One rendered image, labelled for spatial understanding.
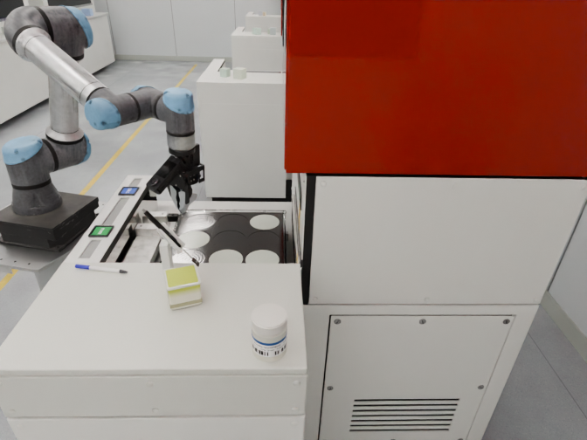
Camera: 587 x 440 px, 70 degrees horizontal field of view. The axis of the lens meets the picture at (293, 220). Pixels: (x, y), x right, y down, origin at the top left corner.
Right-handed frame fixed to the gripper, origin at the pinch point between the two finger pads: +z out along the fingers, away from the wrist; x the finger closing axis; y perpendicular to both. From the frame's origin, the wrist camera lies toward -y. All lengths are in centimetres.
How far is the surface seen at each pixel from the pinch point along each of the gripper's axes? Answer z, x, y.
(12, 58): 78, 460, 178
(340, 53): -52, -41, 8
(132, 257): 13.4, 7.3, -13.3
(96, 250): 5.4, 8.4, -23.1
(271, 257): 8.6, -28.3, 8.3
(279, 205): 19, -4, 48
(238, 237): 10.1, -13.0, 11.5
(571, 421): 90, -138, 86
